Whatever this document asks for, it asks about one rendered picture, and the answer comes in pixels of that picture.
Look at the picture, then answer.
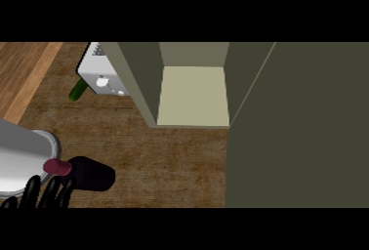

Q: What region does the white appliance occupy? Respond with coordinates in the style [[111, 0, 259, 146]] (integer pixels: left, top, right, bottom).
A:
[[77, 41, 132, 97]]

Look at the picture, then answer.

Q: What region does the green cucumber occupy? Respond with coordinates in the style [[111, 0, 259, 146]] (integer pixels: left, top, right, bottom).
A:
[[68, 77, 92, 103]]

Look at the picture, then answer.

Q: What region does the olive open cabinet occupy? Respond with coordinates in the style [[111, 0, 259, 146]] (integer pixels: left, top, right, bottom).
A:
[[98, 41, 278, 130]]

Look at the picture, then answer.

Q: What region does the dark wine bottle maroon cap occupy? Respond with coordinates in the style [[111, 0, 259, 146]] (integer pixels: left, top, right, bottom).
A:
[[42, 155, 117, 192]]

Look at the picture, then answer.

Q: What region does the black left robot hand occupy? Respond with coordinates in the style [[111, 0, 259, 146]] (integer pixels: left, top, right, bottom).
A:
[[0, 175, 79, 209]]

